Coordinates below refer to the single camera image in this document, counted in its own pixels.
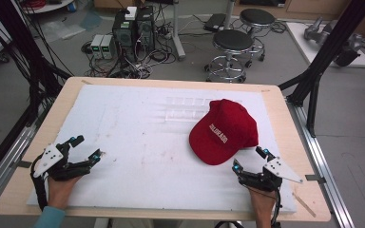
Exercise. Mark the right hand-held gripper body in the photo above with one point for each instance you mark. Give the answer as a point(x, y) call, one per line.
point(271, 174)

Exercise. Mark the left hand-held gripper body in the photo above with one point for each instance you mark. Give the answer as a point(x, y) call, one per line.
point(55, 164)

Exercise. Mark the red baseball cap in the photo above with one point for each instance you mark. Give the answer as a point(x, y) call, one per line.
point(224, 131)

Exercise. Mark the person's left hand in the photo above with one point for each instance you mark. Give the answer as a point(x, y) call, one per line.
point(60, 193)

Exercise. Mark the person's right hand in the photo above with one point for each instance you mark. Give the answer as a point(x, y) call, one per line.
point(262, 205)

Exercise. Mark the wooden stick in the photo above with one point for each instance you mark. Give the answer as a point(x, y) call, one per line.
point(304, 204)

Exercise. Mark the light blue sleeve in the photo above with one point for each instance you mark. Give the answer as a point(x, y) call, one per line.
point(49, 218)

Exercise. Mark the white foam mat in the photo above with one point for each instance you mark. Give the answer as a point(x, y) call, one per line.
point(158, 142)

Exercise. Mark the grey power supply box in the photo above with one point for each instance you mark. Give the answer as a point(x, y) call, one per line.
point(107, 47)
point(96, 47)

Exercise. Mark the black round stool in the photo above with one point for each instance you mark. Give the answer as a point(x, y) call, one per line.
point(257, 28)
point(232, 53)

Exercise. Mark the white floor board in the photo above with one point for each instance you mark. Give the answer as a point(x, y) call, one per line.
point(316, 47)

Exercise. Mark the black computer tower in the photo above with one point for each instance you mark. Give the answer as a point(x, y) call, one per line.
point(145, 28)
point(125, 33)

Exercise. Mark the white power adapter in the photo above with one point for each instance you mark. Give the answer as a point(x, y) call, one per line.
point(130, 13)

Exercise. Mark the black flat box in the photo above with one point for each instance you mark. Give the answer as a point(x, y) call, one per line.
point(215, 22)

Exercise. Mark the grey metal stand leg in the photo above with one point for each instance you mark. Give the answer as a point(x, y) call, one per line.
point(177, 31)

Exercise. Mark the aluminium table rail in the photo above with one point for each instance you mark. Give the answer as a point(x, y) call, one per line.
point(4, 164)
point(320, 158)

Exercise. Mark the black metal frame stand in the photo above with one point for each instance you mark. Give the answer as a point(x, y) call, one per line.
point(22, 53)
point(326, 60)

